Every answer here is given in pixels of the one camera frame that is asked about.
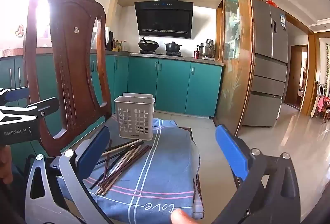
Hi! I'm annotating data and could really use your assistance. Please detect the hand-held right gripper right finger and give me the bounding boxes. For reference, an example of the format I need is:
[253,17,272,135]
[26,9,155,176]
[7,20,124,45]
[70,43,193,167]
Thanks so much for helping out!
[211,124,303,224]

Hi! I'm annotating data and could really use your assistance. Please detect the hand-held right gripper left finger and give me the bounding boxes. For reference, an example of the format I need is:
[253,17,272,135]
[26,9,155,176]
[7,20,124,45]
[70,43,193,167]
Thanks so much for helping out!
[25,126,114,224]

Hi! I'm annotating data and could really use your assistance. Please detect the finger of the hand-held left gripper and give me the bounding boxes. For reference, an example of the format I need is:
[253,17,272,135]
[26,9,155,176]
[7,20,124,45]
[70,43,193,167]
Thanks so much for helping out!
[0,97,60,118]
[0,87,29,106]

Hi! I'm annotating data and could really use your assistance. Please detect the pile of mixed chopsticks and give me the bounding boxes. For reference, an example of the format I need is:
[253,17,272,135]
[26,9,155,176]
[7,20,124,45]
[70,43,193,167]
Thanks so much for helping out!
[89,138,152,196]

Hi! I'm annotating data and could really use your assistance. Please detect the white plastic utensil basket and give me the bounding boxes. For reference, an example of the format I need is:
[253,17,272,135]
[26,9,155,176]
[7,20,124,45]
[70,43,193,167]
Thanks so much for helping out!
[114,92,156,141]

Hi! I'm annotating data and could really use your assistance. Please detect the person's left hand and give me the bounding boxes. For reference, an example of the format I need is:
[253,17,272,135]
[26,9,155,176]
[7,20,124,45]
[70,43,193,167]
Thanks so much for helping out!
[0,147,12,184]

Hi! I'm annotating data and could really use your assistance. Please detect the person's right hand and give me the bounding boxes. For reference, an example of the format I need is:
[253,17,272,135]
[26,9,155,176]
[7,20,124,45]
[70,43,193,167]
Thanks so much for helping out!
[171,210,199,224]

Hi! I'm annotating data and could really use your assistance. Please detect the carved wooden chair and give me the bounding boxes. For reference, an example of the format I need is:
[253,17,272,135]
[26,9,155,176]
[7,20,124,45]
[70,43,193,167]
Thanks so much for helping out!
[23,0,198,160]

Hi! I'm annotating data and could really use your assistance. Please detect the blue striped cloth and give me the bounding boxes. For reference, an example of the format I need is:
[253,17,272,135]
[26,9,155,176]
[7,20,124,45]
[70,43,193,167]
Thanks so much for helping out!
[55,118,204,224]

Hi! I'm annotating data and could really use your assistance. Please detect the bright window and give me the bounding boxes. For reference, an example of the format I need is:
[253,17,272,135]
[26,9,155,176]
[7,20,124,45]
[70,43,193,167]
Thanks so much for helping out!
[0,0,93,46]

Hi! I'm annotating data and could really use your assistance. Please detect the silver refrigerator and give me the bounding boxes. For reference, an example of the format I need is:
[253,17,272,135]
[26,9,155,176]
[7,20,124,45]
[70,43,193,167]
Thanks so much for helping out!
[242,0,289,128]

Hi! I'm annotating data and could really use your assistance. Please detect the teal base cabinet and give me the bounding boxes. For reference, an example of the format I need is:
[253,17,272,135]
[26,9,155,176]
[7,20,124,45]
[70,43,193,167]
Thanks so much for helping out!
[127,55,223,117]

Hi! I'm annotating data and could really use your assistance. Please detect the wooden framed glass sliding door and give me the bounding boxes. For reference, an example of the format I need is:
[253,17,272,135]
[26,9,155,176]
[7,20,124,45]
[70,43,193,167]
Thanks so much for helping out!
[216,0,256,137]

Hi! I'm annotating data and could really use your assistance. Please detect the brown wooden door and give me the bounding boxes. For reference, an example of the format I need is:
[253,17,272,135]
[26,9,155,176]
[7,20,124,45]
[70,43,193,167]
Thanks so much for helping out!
[285,45,308,110]

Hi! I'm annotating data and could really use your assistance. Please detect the dining chairs with pink cloth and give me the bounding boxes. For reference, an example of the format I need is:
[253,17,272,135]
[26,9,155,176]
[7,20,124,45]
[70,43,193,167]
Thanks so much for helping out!
[312,82,330,124]

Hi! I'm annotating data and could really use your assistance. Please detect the stainless steel pot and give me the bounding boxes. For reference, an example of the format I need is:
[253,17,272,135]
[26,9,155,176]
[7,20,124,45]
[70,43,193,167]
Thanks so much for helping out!
[197,39,216,57]

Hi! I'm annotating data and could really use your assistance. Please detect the black lidded pot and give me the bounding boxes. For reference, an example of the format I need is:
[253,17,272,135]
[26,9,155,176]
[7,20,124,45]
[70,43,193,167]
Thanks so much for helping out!
[164,41,182,55]

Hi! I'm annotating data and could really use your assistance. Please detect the black gas stove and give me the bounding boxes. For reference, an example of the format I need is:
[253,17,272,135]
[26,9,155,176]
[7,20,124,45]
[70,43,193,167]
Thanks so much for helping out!
[130,52,185,57]

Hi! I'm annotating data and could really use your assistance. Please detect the black wok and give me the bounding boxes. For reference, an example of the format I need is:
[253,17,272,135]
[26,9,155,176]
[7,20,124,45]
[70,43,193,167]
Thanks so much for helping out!
[138,37,160,52]

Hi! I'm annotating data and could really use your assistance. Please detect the green hanging vine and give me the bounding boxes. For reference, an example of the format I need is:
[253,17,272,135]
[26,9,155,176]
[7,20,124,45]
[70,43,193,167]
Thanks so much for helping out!
[323,43,330,77]

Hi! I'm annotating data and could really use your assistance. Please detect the black range hood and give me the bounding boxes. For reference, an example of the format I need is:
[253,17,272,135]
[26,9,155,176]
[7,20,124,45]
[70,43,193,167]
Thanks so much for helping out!
[134,0,194,39]

